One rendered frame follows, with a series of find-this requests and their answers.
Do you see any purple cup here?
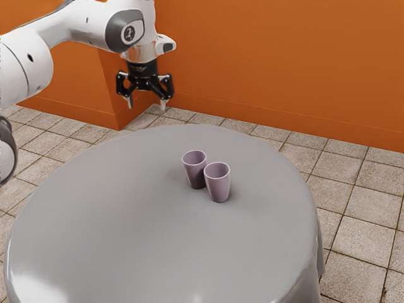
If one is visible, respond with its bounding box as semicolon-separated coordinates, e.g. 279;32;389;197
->
181;150;208;190
203;162;231;203

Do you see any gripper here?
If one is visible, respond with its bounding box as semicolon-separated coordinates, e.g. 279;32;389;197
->
115;59;175;112

